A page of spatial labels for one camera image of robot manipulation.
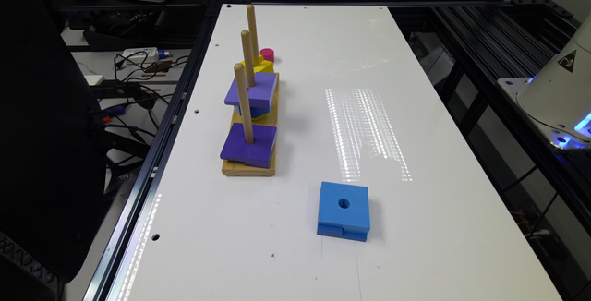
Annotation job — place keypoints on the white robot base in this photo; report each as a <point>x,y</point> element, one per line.
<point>557,98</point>

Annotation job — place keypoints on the dark purple square block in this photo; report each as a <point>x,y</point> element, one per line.
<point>257,154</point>

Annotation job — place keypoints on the blue block under purple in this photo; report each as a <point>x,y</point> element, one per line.
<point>255,112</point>

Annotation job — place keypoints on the light purple square block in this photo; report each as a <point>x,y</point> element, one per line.
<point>260,96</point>

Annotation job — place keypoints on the yellow block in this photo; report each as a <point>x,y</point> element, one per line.
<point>264,66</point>

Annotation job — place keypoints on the pink cylinder block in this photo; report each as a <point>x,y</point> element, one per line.
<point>267,54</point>

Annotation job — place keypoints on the blue square block with hole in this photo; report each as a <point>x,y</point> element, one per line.
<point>344,211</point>

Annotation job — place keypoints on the wooden peg base board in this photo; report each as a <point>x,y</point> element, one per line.
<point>232,168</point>

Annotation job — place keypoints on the middle wooden peg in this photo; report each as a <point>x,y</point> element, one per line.
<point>248,58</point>

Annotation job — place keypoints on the rear wooden peg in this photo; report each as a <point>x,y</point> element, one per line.
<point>252,27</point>

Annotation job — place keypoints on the white power strip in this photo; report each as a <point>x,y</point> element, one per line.
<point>147,54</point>

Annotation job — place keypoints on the black office chair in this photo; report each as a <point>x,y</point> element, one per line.
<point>52,172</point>

